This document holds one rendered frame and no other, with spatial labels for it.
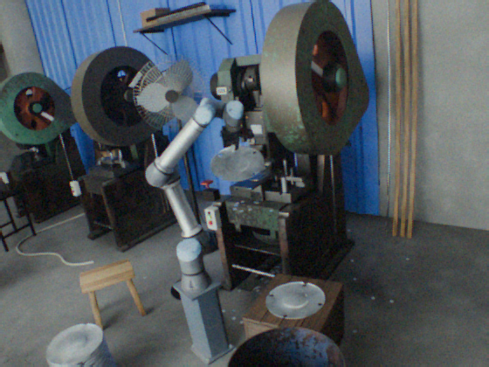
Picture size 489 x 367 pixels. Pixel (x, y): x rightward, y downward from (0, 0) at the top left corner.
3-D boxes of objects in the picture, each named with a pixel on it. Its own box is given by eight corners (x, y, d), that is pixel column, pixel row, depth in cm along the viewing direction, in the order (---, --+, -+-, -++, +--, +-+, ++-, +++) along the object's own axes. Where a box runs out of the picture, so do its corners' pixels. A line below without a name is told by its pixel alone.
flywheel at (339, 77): (359, 157, 217) (305, 129, 158) (327, 155, 228) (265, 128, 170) (369, 43, 218) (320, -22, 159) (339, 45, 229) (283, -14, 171)
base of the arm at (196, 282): (191, 296, 178) (187, 280, 174) (176, 284, 189) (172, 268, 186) (216, 283, 186) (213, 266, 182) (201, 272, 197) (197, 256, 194)
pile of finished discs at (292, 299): (313, 324, 162) (313, 322, 161) (256, 312, 176) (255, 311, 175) (332, 287, 185) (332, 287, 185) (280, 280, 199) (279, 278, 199)
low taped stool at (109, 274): (98, 333, 226) (81, 290, 215) (93, 313, 247) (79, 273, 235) (148, 315, 239) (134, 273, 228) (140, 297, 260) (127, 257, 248)
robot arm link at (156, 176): (133, 182, 166) (198, 99, 148) (142, 174, 176) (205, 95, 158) (153, 198, 168) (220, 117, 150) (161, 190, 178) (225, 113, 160)
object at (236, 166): (274, 162, 206) (274, 161, 206) (237, 138, 187) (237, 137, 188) (237, 188, 220) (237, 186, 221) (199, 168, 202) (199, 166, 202)
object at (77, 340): (91, 364, 158) (90, 363, 158) (34, 366, 160) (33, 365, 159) (110, 323, 185) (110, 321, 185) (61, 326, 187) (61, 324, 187)
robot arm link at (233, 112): (228, 96, 164) (246, 101, 164) (226, 112, 174) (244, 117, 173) (223, 109, 160) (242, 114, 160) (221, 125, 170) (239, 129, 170)
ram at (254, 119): (266, 160, 220) (260, 110, 210) (245, 158, 229) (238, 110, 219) (281, 152, 233) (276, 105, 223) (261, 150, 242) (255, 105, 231)
